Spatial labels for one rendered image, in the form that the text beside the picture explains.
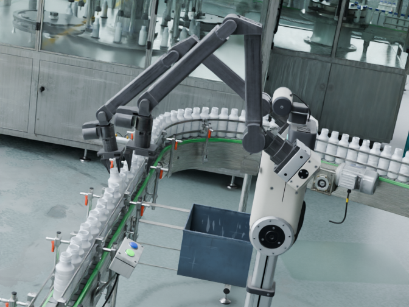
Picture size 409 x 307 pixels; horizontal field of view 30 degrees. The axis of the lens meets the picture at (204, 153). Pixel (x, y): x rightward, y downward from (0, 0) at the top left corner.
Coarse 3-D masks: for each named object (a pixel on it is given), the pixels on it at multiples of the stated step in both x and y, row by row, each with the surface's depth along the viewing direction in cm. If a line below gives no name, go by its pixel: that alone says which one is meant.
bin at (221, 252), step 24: (192, 216) 359; (216, 216) 358; (240, 216) 356; (192, 240) 330; (216, 240) 328; (240, 240) 327; (144, 264) 342; (192, 264) 333; (216, 264) 332; (240, 264) 330
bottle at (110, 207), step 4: (104, 196) 296; (108, 196) 299; (112, 196) 296; (108, 200) 296; (112, 200) 297; (108, 204) 296; (112, 204) 298; (108, 208) 296; (112, 208) 297; (108, 216) 297; (112, 216) 299; (112, 220) 299; (108, 224) 298; (112, 224) 301; (108, 228) 299
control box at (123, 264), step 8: (128, 240) 273; (120, 248) 266; (128, 248) 268; (136, 248) 270; (120, 256) 262; (128, 256) 263; (136, 256) 266; (112, 264) 263; (120, 264) 263; (128, 264) 263; (136, 264) 262; (120, 272) 264; (128, 272) 263; (112, 280) 272; (96, 288) 276; (104, 288) 274; (112, 288) 270; (96, 296) 275; (104, 304) 272
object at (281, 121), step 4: (272, 112) 294; (272, 116) 295; (276, 116) 294; (280, 116) 294; (284, 116) 293; (288, 116) 293; (276, 120) 295; (280, 120) 294; (284, 120) 293; (280, 124) 295; (284, 124) 294; (288, 124) 293; (280, 128) 297; (284, 128) 294; (280, 132) 295
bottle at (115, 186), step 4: (112, 184) 309; (116, 184) 310; (116, 188) 307; (116, 192) 308; (116, 196) 307; (120, 196) 309; (116, 200) 308; (116, 204) 308; (116, 212) 310; (116, 216) 311
